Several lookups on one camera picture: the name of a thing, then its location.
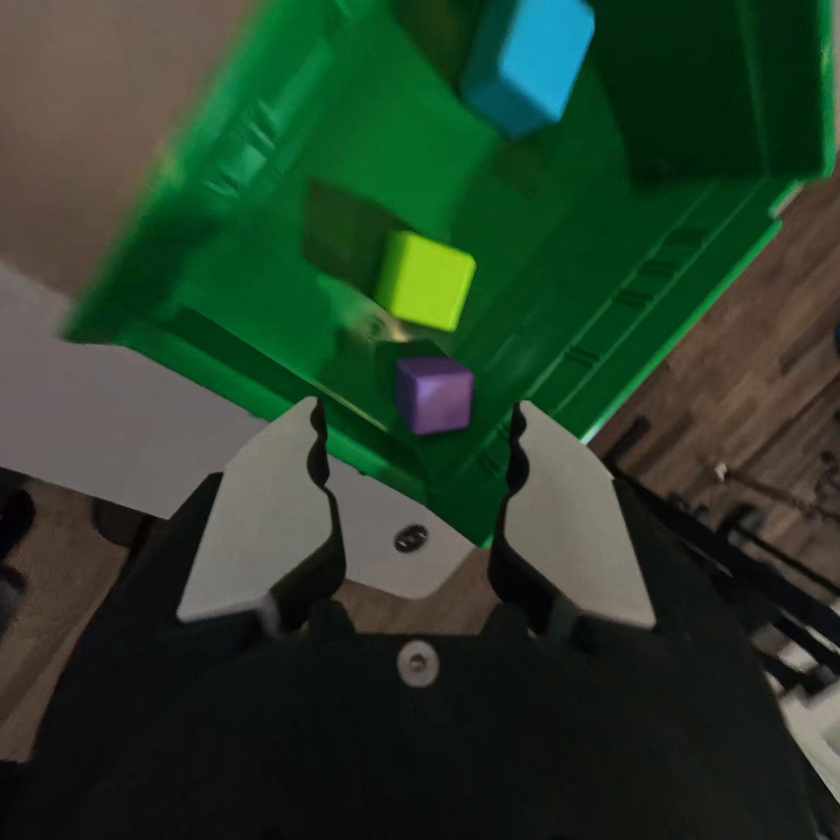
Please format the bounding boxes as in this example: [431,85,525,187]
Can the light blue cube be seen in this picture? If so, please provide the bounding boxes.
[459,0,596,140]

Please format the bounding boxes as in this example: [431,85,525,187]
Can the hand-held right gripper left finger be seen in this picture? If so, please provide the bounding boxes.
[177,395,347,634]

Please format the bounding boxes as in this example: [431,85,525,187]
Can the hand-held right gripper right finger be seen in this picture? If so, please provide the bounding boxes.
[489,400,657,643]

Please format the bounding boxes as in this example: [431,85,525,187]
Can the green plastic bin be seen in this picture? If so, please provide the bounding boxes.
[62,0,837,549]

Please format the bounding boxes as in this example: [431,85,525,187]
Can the lime green cube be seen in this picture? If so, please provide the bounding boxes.
[374,230,478,332]

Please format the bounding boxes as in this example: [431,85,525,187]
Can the grey desk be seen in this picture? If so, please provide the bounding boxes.
[0,0,475,601]

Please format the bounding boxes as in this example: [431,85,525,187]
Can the purple cube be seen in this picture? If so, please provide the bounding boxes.
[395,356,475,436]

